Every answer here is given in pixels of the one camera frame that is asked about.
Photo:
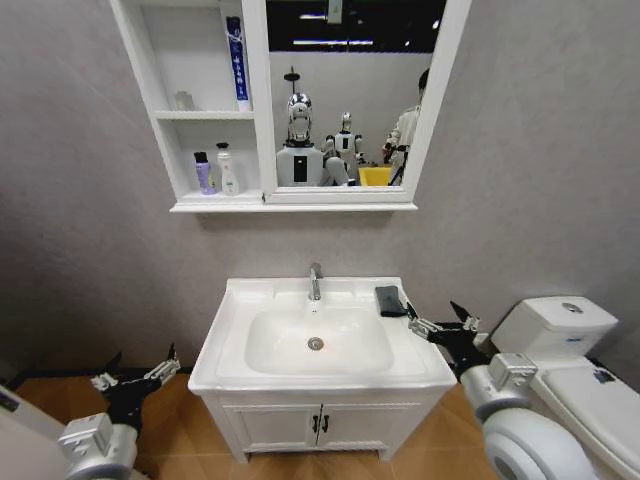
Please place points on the dark grey folded towel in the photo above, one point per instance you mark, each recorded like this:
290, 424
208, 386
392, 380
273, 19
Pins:
390, 300

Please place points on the white bottle green label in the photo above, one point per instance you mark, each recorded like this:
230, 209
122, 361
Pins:
229, 172

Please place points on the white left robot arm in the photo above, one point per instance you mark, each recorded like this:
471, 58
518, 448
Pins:
95, 450

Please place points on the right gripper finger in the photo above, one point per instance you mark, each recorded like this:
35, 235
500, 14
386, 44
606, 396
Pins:
470, 324
422, 328

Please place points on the white ceramic washbasin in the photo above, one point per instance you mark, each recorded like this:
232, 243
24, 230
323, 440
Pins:
320, 340

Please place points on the chrome sink drain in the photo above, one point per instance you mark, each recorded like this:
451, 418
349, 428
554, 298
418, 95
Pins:
315, 343

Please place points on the chrome toilet flush button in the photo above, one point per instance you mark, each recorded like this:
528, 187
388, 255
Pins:
571, 307

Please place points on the blue white toothpaste tube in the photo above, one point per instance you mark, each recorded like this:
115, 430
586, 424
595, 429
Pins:
239, 65

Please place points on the white wall cabinet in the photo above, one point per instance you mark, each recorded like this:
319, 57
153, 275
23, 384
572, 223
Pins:
200, 200

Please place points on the white vanity cabinet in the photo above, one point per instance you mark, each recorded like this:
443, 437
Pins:
280, 425

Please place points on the yellow bin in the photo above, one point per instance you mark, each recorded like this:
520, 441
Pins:
375, 177

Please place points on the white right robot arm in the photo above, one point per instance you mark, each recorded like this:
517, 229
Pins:
530, 435

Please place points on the cabinet mirror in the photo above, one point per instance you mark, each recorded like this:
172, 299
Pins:
350, 100

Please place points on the white toilet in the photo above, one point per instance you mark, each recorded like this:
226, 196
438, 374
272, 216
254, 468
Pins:
565, 330

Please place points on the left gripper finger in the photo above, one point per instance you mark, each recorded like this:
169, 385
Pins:
105, 381
162, 370

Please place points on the small clear jar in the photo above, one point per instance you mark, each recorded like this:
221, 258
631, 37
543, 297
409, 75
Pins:
184, 101

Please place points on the purple bottle black cap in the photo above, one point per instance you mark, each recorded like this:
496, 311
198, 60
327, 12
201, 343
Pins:
205, 177

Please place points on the chrome faucet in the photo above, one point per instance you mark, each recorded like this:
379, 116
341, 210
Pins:
315, 282

